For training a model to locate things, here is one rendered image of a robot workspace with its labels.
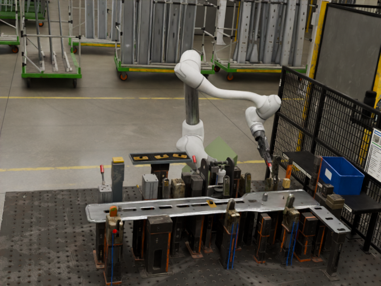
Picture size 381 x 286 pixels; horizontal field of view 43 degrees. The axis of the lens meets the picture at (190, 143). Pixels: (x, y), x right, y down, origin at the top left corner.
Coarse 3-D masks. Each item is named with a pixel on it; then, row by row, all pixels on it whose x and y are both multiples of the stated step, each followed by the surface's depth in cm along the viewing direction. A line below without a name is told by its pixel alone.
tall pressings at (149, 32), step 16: (128, 0) 902; (144, 0) 909; (160, 0) 938; (176, 0) 943; (192, 0) 952; (128, 16) 935; (144, 16) 919; (160, 16) 948; (176, 16) 955; (192, 16) 963; (128, 32) 922; (144, 32) 928; (160, 32) 958; (176, 32) 964; (192, 32) 969; (128, 48) 929; (144, 48) 936; (160, 48) 967; (176, 48) 970; (192, 48) 976; (144, 64) 946
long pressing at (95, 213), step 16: (256, 192) 298; (272, 192) 301; (288, 192) 303; (304, 192) 305; (96, 208) 264; (128, 208) 267; (176, 208) 271; (192, 208) 273; (208, 208) 275; (224, 208) 276; (240, 208) 278; (256, 208) 280; (272, 208) 281; (304, 208) 287
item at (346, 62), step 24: (336, 24) 509; (360, 24) 469; (336, 48) 509; (360, 48) 469; (312, 72) 554; (336, 72) 510; (360, 72) 470; (312, 96) 559; (336, 96) 512; (360, 96) 471; (336, 120) 512; (336, 144) 513
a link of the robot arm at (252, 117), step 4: (248, 108) 331; (252, 108) 330; (248, 112) 329; (252, 112) 326; (256, 112) 323; (248, 116) 328; (252, 116) 325; (256, 116) 323; (248, 120) 327; (252, 120) 324; (256, 120) 323; (260, 120) 323; (264, 120) 325; (248, 124) 327; (252, 124) 324
